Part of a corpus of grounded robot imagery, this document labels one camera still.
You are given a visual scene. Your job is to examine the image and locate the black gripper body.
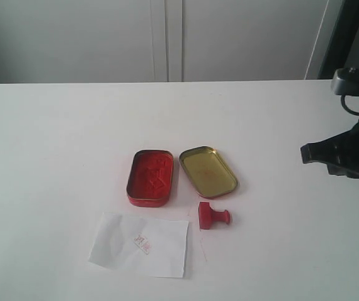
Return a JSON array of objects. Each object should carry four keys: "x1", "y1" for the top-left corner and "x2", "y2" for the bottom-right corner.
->
[{"x1": 301, "y1": 120, "x2": 359, "y2": 179}]

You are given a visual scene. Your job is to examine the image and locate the red plastic stamp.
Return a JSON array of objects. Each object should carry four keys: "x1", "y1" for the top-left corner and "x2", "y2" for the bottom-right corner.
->
[{"x1": 198, "y1": 202, "x2": 231, "y2": 230}]

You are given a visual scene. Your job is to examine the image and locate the red ink pad tin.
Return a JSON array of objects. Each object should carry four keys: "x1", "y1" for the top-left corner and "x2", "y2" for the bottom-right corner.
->
[{"x1": 126, "y1": 150, "x2": 174, "y2": 208}]

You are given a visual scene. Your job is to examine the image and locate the gold tin lid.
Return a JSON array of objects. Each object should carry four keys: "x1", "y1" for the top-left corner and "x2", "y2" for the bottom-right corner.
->
[{"x1": 179, "y1": 146, "x2": 238, "y2": 199}]

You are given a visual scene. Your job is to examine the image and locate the white paper sheet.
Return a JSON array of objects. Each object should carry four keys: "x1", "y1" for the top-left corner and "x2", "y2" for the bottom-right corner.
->
[{"x1": 88, "y1": 213, "x2": 189, "y2": 278}]

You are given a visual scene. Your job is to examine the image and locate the white cabinet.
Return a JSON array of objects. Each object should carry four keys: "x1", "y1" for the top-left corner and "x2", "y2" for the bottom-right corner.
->
[{"x1": 0, "y1": 1, "x2": 342, "y2": 83}]

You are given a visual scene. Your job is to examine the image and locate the thin black cable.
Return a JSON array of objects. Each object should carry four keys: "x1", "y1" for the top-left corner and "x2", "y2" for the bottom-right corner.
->
[{"x1": 340, "y1": 93, "x2": 359, "y2": 115}]

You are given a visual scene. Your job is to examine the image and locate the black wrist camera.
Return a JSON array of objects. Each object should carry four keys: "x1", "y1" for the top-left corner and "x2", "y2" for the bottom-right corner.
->
[{"x1": 331, "y1": 68, "x2": 359, "y2": 97}]

